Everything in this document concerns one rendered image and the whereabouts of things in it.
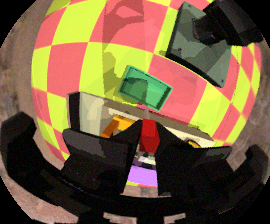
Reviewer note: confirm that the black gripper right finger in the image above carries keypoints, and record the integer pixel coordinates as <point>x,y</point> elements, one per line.
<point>175,160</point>

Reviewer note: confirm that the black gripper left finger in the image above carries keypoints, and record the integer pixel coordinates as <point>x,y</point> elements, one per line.
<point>117,151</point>

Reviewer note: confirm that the red-headed pin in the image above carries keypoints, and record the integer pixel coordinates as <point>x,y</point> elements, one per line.
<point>149,137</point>

